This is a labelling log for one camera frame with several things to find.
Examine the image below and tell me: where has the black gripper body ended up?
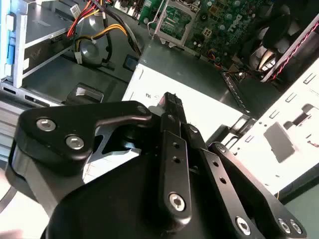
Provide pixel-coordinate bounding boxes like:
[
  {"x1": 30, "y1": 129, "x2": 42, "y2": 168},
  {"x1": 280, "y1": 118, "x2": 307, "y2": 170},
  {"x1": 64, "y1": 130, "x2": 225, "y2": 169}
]
[{"x1": 44, "y1": 148, "x2": 240, "y2": 239}]

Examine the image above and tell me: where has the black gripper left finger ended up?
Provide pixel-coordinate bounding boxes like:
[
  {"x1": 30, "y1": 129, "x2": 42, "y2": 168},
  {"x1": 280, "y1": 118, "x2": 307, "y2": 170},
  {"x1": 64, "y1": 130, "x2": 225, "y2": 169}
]
[{"x1": 4, "y1": 92, "x2": 194, "y2": 226}]

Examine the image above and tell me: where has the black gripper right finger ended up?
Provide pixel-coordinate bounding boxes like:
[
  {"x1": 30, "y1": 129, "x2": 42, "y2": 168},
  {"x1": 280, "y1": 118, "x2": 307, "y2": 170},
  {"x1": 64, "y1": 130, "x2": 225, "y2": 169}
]
[{"x1": 183, "y1": 123, "x2": 309, "y2": 239}]

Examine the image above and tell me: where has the thin wire locking lever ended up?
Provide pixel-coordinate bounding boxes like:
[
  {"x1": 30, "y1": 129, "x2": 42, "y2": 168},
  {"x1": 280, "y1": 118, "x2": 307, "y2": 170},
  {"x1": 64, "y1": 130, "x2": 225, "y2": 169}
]
[{"x1": 147, "y1": 12, "x2": 161, "y2": 40}]

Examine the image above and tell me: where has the metal socket cover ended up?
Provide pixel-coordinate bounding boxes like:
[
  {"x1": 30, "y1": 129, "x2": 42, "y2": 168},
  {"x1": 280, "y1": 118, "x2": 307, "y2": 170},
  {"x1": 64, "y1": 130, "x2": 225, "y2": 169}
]
[{"x1": 152, "y1": 0, "x2": 201, "y2": 48}]

